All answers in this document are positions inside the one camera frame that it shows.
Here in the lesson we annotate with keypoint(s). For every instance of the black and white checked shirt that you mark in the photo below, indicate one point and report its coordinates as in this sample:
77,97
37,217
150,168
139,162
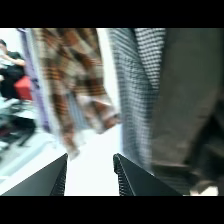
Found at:
138,90

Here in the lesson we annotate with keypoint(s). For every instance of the purple garment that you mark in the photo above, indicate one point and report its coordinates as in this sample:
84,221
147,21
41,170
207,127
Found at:
33,80

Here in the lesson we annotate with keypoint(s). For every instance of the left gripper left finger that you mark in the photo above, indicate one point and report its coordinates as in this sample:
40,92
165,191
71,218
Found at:
50,181

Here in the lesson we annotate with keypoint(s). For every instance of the dark grey garment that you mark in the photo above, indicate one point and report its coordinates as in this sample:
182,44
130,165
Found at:
186,100

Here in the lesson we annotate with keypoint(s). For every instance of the person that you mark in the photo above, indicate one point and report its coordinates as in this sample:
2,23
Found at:
10,71

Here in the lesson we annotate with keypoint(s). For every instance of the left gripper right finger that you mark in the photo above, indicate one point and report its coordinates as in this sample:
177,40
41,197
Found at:
140,181

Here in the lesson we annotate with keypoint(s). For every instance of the brown checked shirt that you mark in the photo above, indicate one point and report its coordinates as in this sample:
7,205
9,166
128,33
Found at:
75,76

